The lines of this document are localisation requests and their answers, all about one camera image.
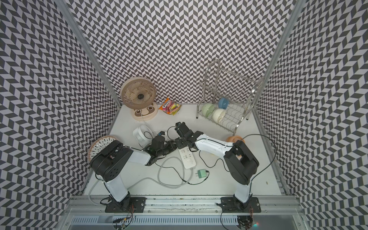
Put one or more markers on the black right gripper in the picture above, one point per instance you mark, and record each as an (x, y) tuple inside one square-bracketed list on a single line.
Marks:
[(178, 142)]

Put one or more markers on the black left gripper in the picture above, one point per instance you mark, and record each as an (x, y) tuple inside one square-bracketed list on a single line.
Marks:
[(171, 147)]

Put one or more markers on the white power strip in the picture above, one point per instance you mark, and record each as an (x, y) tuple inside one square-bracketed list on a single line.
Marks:
[(187, 158)]

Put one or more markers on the green usb charger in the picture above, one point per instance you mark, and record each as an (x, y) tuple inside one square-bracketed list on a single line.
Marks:
[(202, 173)]

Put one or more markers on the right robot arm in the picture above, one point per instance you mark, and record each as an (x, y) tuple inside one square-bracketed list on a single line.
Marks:
[(240, 161)]

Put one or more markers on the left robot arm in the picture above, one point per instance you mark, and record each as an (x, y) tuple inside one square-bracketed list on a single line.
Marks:
[(108, 156)]

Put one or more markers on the small white fan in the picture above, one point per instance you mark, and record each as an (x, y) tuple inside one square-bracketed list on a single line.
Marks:
[(143, 135)]

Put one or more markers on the beige raccoon desk fan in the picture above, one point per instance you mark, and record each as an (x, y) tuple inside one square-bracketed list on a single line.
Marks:
[(138, 94)]

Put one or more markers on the colourful candy bag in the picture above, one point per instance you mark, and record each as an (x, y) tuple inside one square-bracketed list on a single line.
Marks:
[(170, 107)]

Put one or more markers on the green ceramic bowl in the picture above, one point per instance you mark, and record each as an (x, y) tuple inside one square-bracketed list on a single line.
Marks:
[(208, 109)]

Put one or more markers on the cream ceramic bowl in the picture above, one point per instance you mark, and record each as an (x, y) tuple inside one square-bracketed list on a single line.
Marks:
[(218, 115)]

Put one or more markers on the blue ceramic bowl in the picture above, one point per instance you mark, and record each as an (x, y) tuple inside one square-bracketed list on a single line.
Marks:
[(223, 103)]

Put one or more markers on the steel dish rack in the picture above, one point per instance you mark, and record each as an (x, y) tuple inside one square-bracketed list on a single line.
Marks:
[(239, 90)]

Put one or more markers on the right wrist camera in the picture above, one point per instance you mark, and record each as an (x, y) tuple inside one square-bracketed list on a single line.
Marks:
[(182, 128)]

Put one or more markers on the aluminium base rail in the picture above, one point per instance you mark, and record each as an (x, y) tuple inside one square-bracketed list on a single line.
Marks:
[(185, 213)]

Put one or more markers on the aluminium corner post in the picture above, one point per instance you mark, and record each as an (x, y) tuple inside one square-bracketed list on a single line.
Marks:
[(280, 46), (62, 6)]

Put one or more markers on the aluminium right corner post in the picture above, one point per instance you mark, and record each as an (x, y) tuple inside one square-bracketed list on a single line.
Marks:
[(280, 46)]

